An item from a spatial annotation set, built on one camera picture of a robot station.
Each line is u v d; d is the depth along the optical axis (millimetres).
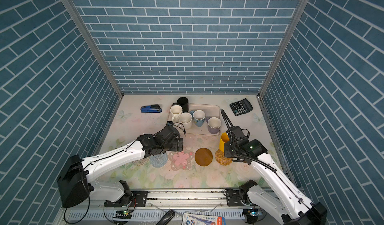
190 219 679
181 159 869
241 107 1113
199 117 990
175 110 1025
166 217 660
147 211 707
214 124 997
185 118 999
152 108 1081
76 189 395
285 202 411
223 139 789
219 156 886
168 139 618
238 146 560
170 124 737
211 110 1113
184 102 1052
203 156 893
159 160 865
